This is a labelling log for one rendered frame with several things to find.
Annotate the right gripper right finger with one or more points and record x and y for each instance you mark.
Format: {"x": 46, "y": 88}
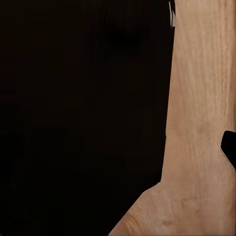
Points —
{"x": 228, "y": 145}

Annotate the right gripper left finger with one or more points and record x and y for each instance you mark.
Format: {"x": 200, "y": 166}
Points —
{"x": 12, "y": 146}

